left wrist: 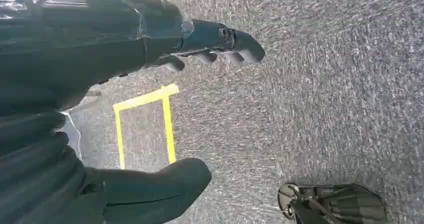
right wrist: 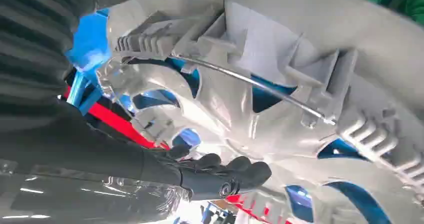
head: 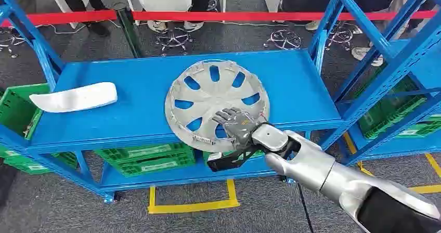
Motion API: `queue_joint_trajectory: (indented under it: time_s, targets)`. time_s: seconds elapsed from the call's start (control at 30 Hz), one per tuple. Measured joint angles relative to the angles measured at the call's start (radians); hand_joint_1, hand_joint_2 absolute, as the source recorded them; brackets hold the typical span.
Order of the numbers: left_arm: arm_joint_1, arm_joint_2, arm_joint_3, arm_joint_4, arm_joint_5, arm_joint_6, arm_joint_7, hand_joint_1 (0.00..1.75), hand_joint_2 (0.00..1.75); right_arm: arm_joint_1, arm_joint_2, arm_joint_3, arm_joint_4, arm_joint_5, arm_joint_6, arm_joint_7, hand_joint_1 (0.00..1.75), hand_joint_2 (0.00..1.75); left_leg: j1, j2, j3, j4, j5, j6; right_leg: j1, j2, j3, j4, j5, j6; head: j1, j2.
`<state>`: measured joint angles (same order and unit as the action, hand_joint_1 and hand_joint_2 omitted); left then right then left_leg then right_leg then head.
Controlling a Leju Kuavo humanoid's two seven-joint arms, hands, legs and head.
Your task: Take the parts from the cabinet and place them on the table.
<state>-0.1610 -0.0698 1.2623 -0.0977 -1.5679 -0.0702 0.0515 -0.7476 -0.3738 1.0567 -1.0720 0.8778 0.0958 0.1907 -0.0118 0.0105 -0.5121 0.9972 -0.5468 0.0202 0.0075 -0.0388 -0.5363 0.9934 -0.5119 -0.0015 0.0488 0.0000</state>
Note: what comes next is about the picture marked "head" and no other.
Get white floor cable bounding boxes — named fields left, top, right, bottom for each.
left=34, top=19, right=122, bottom=35

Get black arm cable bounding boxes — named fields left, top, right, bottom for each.
left=296, top=183, right=315, bottom=233

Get dark barrier post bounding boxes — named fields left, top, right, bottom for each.
left=114, top=3, right=142, bottom=59

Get white curved plastic part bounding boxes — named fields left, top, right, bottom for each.
left=29, top=82, right=118, bottom=113

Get red barrier tape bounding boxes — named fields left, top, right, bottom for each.
left=132, top=10, right=439, bottom=22
left=0, top=9, right=118, bottom=28

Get silver wheel hubcap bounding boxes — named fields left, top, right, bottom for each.
left=164, top=59, right=270, bottom=153

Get chrome chair base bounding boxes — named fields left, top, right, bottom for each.
left=154, top=27, right=194, bottom=57
left=263, top=29, right=304, bottom=50
left=0, top=27, right=27, bottom=59
left=325, top=22, right=363, bottom=51

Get blue metal shelf rack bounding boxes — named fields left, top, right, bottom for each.
left=330, top=0, right=441, bottom=166
left=0, top=0, right=348, bottom=204

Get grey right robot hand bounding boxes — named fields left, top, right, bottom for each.
left=212, top=107, right=268, bottom=150

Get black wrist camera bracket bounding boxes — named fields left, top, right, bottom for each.
left=206, top=144, right=276, bottom=173

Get green plastic crate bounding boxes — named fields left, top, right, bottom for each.
left=94, top=142, right=193, bottom=162
left=396, top=115, right=441, bottom=139
left=357, top=75, right=429, bottom=140
left=113, top=153, right=197, bottom=178
left=0, top=145, right=79, bottom=176
left=0, top=83, right=51, bottom=141

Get yellow floor tape line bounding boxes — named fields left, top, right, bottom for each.
left=343, top=132, right=441, bottom=195

